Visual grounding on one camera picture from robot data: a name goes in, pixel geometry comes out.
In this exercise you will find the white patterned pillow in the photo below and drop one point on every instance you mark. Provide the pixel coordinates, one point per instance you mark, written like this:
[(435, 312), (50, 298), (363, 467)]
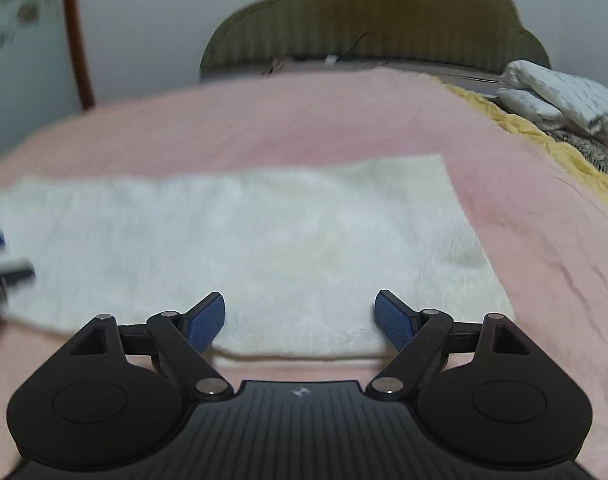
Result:
[(559, 92)]

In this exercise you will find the brown wooden door frame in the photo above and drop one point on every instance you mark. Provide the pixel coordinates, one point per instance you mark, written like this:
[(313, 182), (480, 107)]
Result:
[(76, 35)]

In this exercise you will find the yellow blanket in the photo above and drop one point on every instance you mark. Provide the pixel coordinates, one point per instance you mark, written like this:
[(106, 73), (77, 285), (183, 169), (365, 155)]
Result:
[(549, 132)]

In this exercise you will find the white charger plug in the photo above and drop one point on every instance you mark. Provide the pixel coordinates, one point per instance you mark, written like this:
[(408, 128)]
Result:
[(331, 59)]

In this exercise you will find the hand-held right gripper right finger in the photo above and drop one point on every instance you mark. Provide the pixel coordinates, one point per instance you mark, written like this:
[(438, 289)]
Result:
[(393, 317)]

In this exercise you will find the pink floral blanket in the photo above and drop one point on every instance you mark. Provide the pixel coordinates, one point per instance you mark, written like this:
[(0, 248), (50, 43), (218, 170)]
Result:
[(284, 120)]

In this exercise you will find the white quilt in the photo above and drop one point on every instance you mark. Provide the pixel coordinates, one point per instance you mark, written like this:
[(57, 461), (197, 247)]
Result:
[(264, 240)]

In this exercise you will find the olive quilted headboard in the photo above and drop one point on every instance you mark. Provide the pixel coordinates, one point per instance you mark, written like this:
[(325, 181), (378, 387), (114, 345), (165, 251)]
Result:
[(364, 15)]

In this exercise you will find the grey herringbone cloth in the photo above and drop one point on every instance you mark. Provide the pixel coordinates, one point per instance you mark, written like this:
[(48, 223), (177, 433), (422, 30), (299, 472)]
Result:
[(591, 150)]

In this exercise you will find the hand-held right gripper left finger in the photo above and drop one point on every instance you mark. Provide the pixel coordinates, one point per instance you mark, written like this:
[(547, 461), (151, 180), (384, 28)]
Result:
[(206, 321)]

